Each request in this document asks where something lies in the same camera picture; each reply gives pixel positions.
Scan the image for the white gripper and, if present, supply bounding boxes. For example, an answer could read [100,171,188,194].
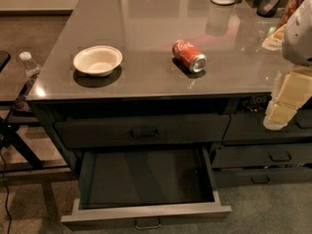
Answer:
[263,65,312,131]

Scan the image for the grey drawer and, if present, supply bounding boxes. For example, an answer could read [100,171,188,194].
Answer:
[61,145,231,231]
[213,143,312,169]
[214,167,312,187]
[54,114,230,148]
[223,109,312,145]

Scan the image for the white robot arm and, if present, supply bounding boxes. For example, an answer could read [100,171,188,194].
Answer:
[263,0,312,131]

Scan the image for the red cola can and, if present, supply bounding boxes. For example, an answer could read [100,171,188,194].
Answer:
[173,40,207,73]

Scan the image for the glass jar of snacks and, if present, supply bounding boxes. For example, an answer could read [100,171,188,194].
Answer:
[278,0,303,27]

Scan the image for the white paper bowl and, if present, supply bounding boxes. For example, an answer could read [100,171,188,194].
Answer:
[73,46,123,77]

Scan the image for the clear plastic water bottle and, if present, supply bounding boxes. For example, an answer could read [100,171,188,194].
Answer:
[19,52,42,95]

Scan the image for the black side table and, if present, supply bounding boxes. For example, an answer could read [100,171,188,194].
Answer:
[1,67,67,174]

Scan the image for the black cable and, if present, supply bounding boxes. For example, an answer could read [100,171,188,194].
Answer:
[0,146,14,234]

